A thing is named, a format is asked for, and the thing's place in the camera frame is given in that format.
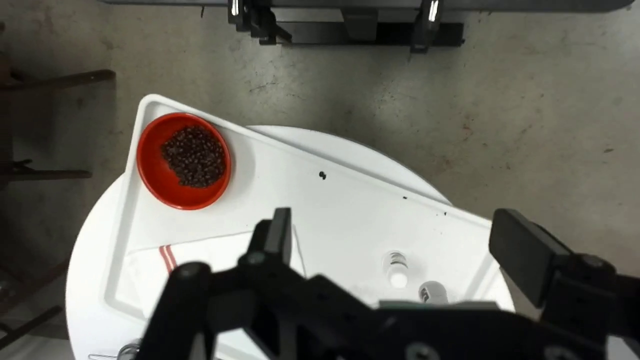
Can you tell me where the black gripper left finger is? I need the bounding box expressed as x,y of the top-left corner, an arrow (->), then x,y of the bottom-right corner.
239,207 -> 296,272

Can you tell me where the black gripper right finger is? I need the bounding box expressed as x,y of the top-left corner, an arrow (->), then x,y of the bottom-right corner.
487,208 -> 619,328

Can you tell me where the white salt cellar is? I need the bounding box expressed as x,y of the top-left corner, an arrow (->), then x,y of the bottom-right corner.
418,280 -> 450,307

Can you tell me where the clear plastic cup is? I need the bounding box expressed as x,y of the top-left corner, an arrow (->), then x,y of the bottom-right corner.
383,249 -> 415,290

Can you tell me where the white plastic tray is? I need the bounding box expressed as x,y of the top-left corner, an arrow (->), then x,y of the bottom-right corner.
106,93 -> 518,360

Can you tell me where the coffee beans pile in bowl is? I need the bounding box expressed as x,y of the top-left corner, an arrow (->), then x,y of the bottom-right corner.
158,124 -> 227,191

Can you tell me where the red bowl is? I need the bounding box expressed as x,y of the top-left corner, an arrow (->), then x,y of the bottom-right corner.
133,110 -> 236,215

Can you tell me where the dark wooden chair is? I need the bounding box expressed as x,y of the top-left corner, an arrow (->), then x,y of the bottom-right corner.
0,22 -> 118,187

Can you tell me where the black metal table frame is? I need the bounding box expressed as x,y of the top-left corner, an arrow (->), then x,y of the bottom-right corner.
225,0 -> 465,52

